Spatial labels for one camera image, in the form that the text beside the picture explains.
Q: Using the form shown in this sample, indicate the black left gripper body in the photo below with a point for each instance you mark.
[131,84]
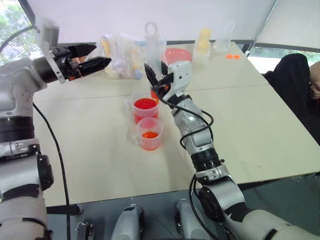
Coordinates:
[63,62]

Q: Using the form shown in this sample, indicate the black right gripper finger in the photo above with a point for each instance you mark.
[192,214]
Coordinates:
[154,80]
[148,72]

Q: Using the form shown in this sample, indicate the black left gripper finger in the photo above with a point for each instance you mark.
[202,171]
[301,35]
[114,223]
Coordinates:
[82,50]
[95,64]

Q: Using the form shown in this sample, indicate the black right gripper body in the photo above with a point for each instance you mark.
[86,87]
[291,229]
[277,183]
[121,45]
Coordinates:
[163,86]

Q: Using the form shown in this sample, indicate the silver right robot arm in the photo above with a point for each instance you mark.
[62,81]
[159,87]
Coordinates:
[197,140]

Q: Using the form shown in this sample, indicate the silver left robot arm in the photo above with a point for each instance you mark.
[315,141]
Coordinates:
[15,72]

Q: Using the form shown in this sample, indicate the large clear measuring cup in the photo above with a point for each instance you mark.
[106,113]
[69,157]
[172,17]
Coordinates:
[145,110]

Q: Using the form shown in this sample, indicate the small clear measuring cup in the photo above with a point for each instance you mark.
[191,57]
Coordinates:
[150,140]

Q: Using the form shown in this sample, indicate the clear plastic bag with items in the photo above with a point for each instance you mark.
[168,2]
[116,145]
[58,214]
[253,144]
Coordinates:
[122,55]

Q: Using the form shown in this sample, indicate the pink plastic bowl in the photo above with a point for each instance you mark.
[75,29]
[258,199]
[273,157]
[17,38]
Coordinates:
[176,55]

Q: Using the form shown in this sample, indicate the clear bottle with yellow contents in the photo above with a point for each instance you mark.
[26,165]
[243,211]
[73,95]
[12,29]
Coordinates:
[203,45]

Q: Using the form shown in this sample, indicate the small orange pieces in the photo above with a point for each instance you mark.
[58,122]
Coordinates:
[232,56]

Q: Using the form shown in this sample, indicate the tall clear plastic beaker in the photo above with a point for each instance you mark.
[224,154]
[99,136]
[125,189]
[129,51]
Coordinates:
[223,40]

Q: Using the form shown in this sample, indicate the person in black clothes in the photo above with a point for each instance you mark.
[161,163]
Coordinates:
[290,82]

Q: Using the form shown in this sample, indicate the grey rounded robot leg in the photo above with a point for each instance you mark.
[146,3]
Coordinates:
[187,220]
[128,222]

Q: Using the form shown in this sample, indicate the black table clamp bar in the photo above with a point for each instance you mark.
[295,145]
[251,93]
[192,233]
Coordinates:
[63,210]

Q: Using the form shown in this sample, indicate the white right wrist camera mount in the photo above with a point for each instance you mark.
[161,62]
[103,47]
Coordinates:
[181,75]

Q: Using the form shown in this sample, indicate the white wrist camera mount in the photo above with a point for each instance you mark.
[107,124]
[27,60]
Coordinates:
[47,30]
[181,75]

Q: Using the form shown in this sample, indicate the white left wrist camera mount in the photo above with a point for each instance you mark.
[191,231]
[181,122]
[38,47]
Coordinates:
[47,30]

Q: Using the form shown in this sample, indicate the metal latch bracket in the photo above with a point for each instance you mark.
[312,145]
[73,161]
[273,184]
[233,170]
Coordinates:
[85,231]

